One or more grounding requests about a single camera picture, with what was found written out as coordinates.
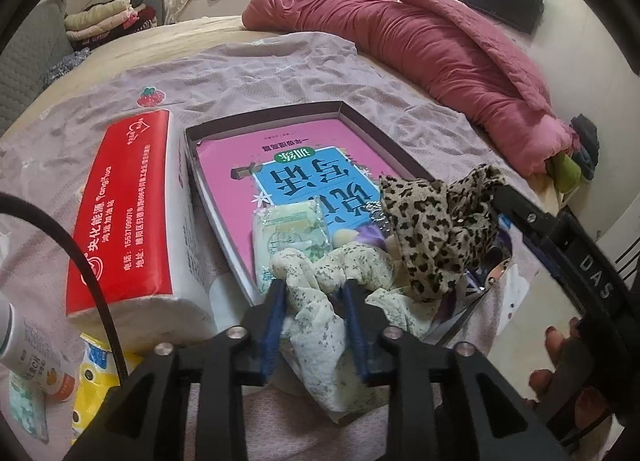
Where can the dark shallow cardboard box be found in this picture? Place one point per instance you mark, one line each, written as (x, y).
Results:
(385, 146)

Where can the green cloth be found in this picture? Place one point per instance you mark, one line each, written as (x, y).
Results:
(565, 171)

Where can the pink and blue book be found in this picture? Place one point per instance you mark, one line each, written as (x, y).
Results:
(235, 176)

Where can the dark patterned cloth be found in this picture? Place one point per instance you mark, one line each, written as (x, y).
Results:
(65, 66)

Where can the white bottle with blue cap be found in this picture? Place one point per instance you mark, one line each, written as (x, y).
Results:
(30, 346)

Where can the lilac strawberry print blanket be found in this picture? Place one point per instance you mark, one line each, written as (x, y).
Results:
(250, 76)

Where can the purple-haired cartoon print packet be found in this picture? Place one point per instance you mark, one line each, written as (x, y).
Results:
(502, 241)

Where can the dark blue cloth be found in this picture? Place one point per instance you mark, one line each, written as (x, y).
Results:
(585, 146)

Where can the stack of folded blankets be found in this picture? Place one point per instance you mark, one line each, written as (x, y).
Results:
(95, 21)

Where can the pale green wet wipes pack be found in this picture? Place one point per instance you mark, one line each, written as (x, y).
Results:
(290, 231)

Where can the yellow cartoon snack packet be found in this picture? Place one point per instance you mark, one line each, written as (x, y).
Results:
(95, 381)

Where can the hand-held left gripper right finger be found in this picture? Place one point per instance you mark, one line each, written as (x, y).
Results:
(357, 331)

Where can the grey quilted headboard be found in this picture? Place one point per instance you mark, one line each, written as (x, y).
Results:
(30, 66)

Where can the person's right hand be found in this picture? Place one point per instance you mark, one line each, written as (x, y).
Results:
(554, 346)

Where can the cream floral cloth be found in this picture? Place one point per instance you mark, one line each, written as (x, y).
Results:
(320, 341)

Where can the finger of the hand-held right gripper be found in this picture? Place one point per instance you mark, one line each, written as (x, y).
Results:
(560, 241)
(542, 256)

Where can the beige bed sheet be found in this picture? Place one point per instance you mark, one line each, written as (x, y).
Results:
(150, 41)

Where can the red and white tissue pack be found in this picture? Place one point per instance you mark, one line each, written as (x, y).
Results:
(125, 221)

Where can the leopard print cloth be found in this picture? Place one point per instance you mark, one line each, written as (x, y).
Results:
(425, 231)

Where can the pink quilt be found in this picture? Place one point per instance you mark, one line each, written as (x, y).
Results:
(400, 41)

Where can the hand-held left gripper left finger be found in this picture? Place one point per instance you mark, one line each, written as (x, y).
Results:
(272, 326)

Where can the teal patterned packet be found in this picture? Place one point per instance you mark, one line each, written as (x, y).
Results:
(27, 406)

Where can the small plush bunny toy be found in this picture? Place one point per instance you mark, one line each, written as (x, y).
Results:
(370, 236)

